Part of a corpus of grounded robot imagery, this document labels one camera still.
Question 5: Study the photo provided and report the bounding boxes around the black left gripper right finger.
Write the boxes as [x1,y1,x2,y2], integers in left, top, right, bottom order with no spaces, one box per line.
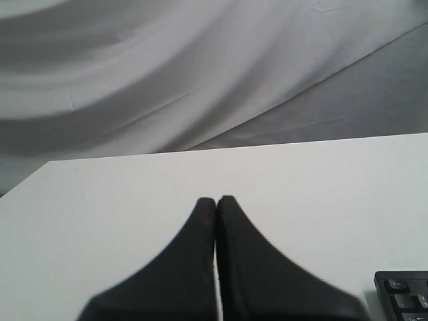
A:
[217,196,369,320]

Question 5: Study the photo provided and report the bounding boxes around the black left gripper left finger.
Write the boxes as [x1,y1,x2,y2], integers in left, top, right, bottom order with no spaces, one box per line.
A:
[78,198,217,320]

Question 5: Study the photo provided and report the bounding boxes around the black acer keyboard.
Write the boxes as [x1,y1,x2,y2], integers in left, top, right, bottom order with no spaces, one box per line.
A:
[374,271,428,321]

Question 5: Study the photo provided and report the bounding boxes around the white backdrop cloth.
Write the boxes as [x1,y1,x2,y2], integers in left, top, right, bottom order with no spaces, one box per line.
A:
[1,1,427,193]

